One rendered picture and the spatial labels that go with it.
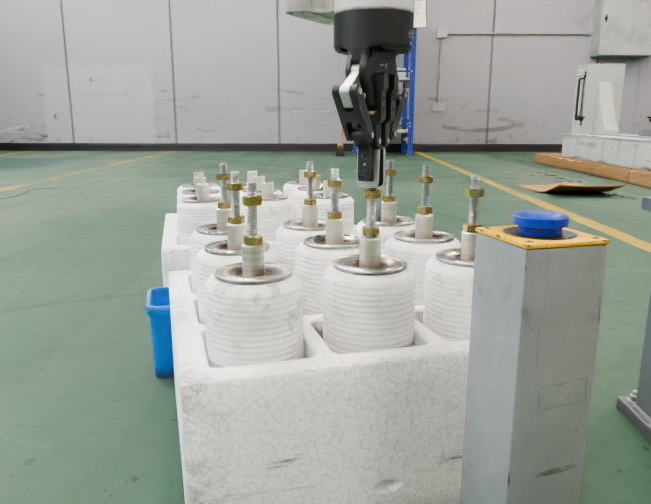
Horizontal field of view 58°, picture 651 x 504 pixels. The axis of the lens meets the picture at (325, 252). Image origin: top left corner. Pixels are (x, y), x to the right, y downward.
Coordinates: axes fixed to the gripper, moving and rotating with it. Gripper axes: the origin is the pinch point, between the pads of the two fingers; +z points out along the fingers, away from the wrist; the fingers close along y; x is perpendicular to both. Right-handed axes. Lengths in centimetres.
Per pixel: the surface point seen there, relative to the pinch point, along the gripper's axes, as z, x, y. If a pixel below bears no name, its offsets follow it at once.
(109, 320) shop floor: 35, 67, 25
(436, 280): 11.9, -5.9, 4.1
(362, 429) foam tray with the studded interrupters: 23.9, -2.9, -7.8
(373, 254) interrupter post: 8.6, -0.7, -0.8
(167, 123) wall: 4, 465, 478
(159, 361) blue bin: 32, 39, 9
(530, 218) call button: 2.4, -16.8, -9.2
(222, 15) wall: -114, 404, 509
